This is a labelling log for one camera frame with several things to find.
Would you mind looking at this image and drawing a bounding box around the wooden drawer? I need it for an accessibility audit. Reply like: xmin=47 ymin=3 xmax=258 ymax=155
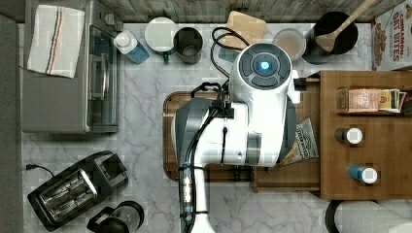
xmin=251 ymin=78 xmax=321 ymax=195

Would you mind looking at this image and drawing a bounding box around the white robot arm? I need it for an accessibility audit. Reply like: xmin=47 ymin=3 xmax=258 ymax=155
xmin=171 ymin=43 xmax=296 ymax=233

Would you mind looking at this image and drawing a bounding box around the wooden drawer cabinet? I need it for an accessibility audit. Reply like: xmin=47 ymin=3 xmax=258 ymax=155
xmin=319 ymin=70 xmax=412 ymax=200

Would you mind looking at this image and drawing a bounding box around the wooden cutting board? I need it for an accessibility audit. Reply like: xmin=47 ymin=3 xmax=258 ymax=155
xmin=162 ymin=91 xmax=253 ymax=183

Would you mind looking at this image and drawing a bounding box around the dark grey cup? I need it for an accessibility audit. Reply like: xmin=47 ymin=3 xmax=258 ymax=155
xmin=173 ymin=27 xmax=203 ymax=65

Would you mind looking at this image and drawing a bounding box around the teal canister with wooden lid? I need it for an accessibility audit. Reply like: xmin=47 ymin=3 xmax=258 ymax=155
xmin=219 ymin=11 xmax=266 ymax=62

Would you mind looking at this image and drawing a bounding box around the snack bag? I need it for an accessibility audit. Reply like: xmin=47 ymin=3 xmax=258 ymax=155
xmin=277 ymin=118 xmax=319 ymax=166

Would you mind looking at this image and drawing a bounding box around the blue soap bottle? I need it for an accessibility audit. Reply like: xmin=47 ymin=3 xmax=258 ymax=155
xmin=114 ymin=30 xmax=150 ymax=64

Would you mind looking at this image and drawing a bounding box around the clear pasta jar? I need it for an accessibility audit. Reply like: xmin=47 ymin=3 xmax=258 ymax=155
xmin=273 ymin=28 xmax=306 ymax=61

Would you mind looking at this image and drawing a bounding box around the black utensil holder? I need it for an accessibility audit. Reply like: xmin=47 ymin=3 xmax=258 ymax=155
xmin=302 ymin=11 xmax=360 ymax=66

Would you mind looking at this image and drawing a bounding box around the black french press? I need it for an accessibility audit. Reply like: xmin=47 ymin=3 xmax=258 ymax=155
xmin=86 ymin=201 xmax=145 ymax=233

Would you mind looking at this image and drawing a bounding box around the wooden spoon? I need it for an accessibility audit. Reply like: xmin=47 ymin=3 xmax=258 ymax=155
xmin=316 ymin=0 xmax=377 ymax=52

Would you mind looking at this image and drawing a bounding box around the black two-slot toaster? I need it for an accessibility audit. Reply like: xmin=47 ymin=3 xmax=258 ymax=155
xmin=27 ymin=150 xmax=128 ymax=232

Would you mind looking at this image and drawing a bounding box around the grey spice shaker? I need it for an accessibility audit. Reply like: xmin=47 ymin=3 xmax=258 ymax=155
xmin=334 ymin=127 xmax=363 ymax=145

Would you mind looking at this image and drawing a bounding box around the silver toaster oven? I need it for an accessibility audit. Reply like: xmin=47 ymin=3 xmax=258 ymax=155
xmin=21 ymin=0 xmax=122 ymax=134

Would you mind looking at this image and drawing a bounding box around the black paper towel holder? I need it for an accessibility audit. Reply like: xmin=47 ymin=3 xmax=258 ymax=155
xmin=325 ymin=200 xmax=340 ymax=233

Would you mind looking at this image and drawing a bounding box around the striped white dish towel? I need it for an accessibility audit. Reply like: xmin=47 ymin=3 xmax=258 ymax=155
xmin=27 ymin=5 xmax=86 ymax=79

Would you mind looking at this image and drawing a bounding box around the blue spice shaker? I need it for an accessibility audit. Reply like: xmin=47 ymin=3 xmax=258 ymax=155
xmin=348 ymin=164 xmax=378 ymax=184

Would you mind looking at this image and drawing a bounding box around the paper towel roll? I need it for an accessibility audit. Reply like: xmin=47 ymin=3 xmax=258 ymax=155
xmin=333 ymin=201 xmax=412 ymax=233

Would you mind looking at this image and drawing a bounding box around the toaster power plug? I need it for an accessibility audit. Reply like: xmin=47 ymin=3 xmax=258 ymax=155
xmin=25 ymin=164 xmax=54 ymax=177

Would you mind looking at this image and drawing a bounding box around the cinnamon oat bites cereal box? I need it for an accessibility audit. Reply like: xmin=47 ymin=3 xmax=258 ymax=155
xmin=372 ymin=0 xmax=412 ymax=71

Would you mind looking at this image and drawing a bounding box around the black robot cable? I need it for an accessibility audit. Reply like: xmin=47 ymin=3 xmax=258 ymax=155
xmin=209 ymin=26 xmax=251 ymax=79

